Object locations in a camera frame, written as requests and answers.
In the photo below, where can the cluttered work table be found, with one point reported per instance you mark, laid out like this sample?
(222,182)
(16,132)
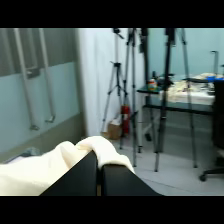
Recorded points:
(186,96)

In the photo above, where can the slim dark tripod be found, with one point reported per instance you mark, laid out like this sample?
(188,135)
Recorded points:
(133,100)

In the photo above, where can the silver tripod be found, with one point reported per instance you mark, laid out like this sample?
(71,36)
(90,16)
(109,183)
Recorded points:
(116,71)

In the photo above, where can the cream white garment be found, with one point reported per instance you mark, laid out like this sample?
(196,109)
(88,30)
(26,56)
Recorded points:
(30,173)

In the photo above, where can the large dark tripod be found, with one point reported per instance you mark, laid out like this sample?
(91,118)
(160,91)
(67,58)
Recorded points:
(164,100)

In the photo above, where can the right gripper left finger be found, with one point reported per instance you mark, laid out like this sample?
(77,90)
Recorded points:
(80,178)

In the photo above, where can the cardboard box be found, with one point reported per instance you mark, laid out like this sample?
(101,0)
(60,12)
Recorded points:
(114,131)

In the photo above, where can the black office chair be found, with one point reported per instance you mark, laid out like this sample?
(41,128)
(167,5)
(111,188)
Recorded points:
(218,113)

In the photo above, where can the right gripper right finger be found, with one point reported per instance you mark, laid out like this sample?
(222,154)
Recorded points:
(123,181)

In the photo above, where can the red fire extinguisher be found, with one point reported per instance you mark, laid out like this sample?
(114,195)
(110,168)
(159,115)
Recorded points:
(125,118)

